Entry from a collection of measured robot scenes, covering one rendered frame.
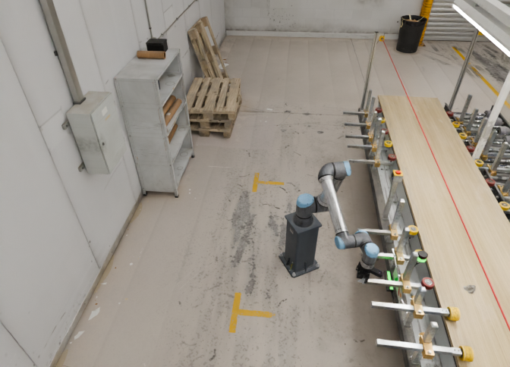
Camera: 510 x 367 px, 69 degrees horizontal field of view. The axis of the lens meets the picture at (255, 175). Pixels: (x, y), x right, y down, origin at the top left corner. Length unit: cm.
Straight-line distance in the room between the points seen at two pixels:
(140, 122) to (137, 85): 43
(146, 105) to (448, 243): 304
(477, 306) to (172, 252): 276
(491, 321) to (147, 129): 344
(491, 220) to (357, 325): 142
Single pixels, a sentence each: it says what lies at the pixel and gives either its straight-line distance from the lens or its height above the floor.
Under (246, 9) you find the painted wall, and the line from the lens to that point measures 1004.
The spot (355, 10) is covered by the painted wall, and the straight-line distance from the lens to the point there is 1007.
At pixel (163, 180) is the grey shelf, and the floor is 26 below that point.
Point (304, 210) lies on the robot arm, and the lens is 327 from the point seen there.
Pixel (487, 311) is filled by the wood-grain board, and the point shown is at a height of 90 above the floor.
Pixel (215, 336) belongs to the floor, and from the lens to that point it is 346.
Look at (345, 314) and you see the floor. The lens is 363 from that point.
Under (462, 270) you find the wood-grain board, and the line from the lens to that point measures 305.
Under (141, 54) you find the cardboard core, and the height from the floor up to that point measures 161.
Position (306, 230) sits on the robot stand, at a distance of 338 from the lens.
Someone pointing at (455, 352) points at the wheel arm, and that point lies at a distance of 257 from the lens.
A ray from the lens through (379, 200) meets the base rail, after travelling 367.
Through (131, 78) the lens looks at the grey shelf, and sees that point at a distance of 396.
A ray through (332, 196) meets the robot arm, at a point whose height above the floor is 130.
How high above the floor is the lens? 304
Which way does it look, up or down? 38 degrees down
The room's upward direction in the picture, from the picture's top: 1 degrees counter-clockwise
